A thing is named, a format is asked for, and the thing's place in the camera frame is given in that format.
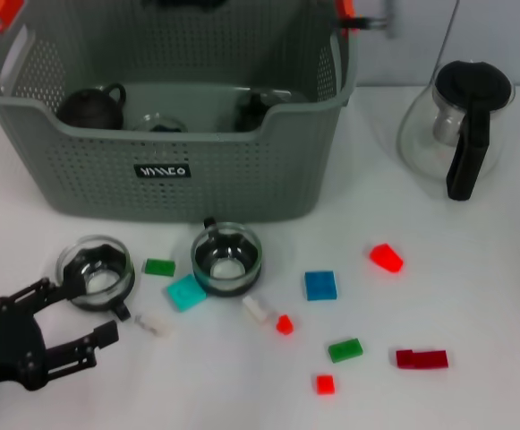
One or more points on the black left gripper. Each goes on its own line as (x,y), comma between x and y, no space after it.
(9,345)

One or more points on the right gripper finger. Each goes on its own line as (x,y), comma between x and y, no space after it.
(183,2)

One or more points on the glass teacup with black sleeve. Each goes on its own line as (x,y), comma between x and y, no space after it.
(103,282)
(226,269)
(250,114)
(159,123)

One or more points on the white toy brick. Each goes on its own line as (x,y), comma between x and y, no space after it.
(154,326)
(256,309)

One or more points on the cyan toy brick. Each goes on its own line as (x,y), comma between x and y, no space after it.
(186,293)

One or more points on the grey perforated storage bin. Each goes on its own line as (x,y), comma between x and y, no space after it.
(241,179)

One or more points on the green toy brick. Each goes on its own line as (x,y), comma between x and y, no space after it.
(345,350)
(159,267)

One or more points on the black clay teapot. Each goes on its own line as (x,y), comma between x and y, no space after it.
(89,109)

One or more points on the orange clamp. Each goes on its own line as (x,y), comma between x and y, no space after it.
(4,13)
(346,13)

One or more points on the small orange-red toy brick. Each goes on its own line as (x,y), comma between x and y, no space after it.
(284,324)

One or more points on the blue toy brick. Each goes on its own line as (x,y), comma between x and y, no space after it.
(320,286)

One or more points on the flat orange-red square brick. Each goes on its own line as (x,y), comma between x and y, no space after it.
(326,384)

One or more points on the orange-red sloped toy brick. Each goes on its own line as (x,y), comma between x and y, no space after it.
(387,259)

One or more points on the dark red toy brick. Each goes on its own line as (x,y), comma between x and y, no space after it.
(420,359)

